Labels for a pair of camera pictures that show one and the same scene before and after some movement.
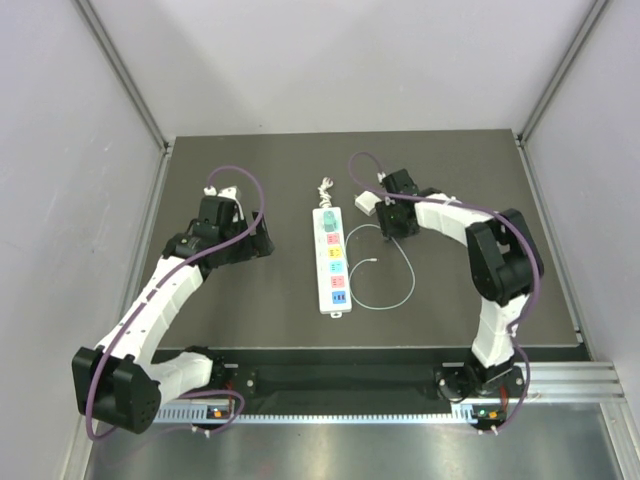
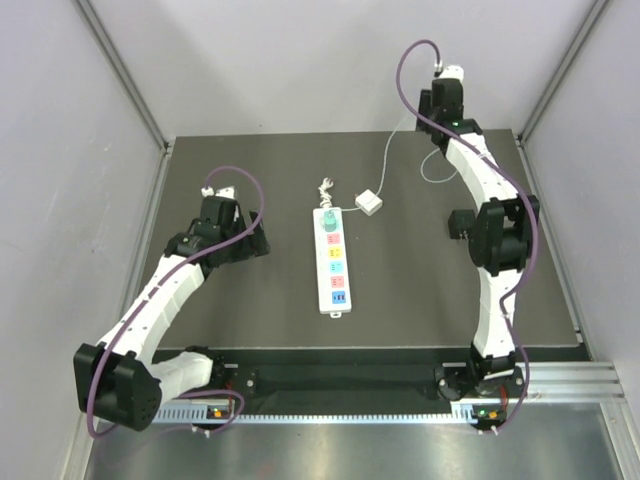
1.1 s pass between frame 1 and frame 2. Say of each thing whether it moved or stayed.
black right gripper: moved
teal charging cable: moved
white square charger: stayed
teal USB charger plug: stayed
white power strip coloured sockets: stayed
